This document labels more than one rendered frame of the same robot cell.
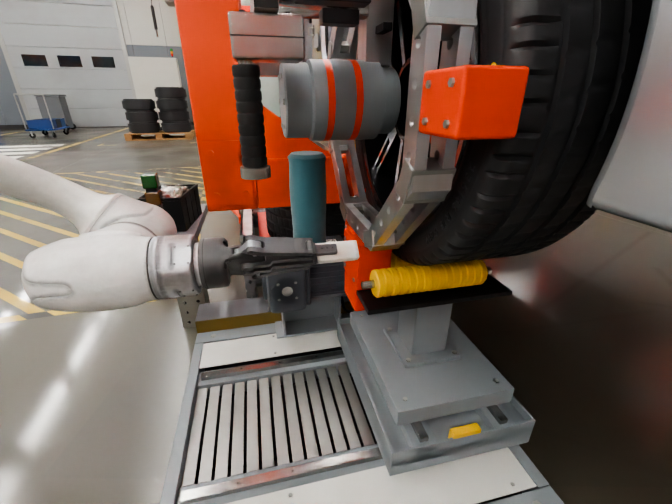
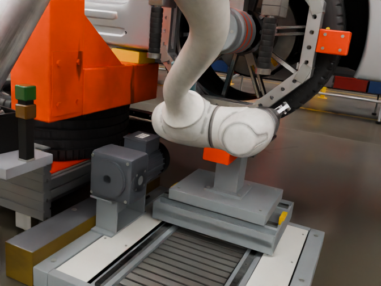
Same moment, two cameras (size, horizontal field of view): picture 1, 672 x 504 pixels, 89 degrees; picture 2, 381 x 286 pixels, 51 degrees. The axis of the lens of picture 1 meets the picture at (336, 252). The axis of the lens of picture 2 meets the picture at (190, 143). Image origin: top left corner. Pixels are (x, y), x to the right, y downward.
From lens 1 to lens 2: 111 cm
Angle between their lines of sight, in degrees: 51
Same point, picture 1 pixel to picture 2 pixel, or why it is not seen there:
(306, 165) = not seen: hidden behind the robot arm
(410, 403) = (264, 210)
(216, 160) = (61, 70)
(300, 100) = (240, 31)
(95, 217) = (203, 105)
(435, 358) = (246, 190)
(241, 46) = (280, 11)
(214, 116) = (63, 28)
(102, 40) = not seen: outside the picture
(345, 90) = (249, 27)
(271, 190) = (92, 97)
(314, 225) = not seen: hidden behind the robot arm
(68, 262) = (264, 121)
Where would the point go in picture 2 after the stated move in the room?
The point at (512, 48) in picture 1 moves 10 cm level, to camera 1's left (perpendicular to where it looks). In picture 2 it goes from (337, 24) to (326, 21)
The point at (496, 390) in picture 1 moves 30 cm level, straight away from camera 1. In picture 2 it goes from (279, 192) to (246, 167)
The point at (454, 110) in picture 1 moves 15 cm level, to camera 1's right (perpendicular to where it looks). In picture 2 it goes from (344, 45) to (359, 46)
